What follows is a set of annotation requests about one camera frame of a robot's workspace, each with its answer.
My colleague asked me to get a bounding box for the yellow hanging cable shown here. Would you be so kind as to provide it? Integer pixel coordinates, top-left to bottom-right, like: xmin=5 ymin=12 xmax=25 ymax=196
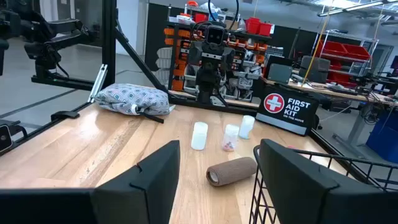
xmin=301 ymin=6 xmax=331 ymax=87

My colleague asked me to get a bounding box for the grey equipment case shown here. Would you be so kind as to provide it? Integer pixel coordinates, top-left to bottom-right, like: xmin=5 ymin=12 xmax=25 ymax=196
xmin=298 ymin=55 xmax=331 ymax=83

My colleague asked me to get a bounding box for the shelf rack with orange bins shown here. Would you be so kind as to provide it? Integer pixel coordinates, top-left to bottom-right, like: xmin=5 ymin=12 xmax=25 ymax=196
xmin=154 ymin=2 xmax=274 ymax=103

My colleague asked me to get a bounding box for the silver aluminium frame bracket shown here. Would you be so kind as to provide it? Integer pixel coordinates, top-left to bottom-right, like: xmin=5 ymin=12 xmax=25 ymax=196
xmin=88 ymin=63 xmax=109 ymax=103

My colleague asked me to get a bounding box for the wooden workbench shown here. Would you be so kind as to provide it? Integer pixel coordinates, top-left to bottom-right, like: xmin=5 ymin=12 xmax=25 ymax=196
xmin=264 ymin=77 xmax=398 ymax=108

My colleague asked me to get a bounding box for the brown bandage roll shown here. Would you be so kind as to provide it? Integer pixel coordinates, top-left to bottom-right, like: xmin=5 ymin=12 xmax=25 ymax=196
xmin=205 ymin=156 xmax=258 ymax=187

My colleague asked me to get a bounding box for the clear pill bottle with pills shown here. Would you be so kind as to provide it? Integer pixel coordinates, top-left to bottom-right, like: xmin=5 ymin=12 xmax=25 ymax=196
xmin=221 ymin=124 xmax=240 ymax=152

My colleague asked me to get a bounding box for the black table-level camera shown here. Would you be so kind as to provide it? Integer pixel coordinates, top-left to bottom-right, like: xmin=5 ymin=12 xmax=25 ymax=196
xmin=0 ymin=124 xmax=14 ymax=153

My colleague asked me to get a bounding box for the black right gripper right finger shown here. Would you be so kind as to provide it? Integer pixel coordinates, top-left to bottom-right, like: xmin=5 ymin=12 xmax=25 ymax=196
xmin=258 ymin=138 xmax=398 ymax=224

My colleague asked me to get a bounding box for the grey patterned fabric pouch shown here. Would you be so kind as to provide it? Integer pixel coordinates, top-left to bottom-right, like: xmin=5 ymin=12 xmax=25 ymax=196
xmin=93 ymin=83 xmax=175 ymax=124

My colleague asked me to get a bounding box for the blue storage container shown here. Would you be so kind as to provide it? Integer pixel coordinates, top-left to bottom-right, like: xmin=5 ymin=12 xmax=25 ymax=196
xmin=366 ymin=108 xmax=398 ymax=164

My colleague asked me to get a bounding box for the black metal table frame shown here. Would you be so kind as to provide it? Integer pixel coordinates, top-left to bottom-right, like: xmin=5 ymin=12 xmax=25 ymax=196
xmin=0 ymin=0 xmax=385 ymax=187

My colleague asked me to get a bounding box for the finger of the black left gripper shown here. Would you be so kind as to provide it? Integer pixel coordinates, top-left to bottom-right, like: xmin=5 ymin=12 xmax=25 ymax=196
xmin=222 ymin=46 xmax=236 ymax=73
xmin=188 ymin=41 xmax=203 ymax=67

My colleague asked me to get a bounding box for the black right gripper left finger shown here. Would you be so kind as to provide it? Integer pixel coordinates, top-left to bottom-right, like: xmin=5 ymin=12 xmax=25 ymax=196
xmin=0 ymin=139 xmax=181 ymax=224

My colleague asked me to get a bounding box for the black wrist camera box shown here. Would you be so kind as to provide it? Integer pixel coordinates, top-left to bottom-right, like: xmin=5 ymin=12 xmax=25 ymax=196
xmin=206 ymin=26 xmax=225 ymax=47

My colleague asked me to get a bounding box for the black first aid kit bag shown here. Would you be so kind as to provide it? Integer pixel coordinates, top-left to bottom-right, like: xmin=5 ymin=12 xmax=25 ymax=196
xmin=255 ymin=84 xmax=320 ymax=137

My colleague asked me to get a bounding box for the black wire basket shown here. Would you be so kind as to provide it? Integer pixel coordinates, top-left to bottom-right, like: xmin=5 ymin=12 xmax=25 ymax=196
xmin=248 ymin=144 xmax=398 ymax=224

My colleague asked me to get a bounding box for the red storage bin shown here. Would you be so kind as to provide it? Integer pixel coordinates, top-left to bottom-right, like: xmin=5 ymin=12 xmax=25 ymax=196
xmin=258 ymin=22 xmax=275 ymax=37
xmin=245 ymin=17 xmax=261 ymax=35

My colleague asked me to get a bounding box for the wire rack with red bins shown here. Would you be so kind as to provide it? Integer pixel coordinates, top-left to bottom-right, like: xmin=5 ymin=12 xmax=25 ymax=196
xmin=312 ymin=29 xmax=379 ymax=90

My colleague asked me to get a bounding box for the black frame clamp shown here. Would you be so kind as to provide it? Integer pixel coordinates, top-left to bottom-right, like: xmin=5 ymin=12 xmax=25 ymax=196
xmin=50 ymin=111 xmax=81 ymax=122

